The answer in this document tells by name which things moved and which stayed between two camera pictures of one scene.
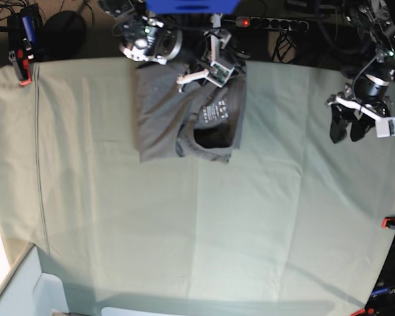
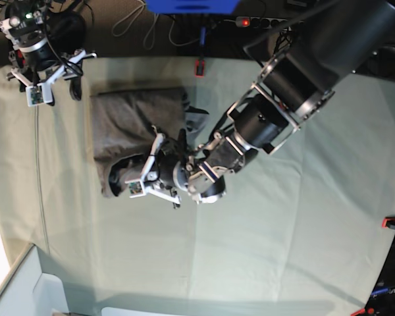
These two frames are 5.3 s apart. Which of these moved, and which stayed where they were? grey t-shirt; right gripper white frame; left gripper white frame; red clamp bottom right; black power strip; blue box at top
Moved: left gripper white frame; right gripper white frame; grey t-shirt
Stayed: black power strip; blue box at top; red clamp bottom right
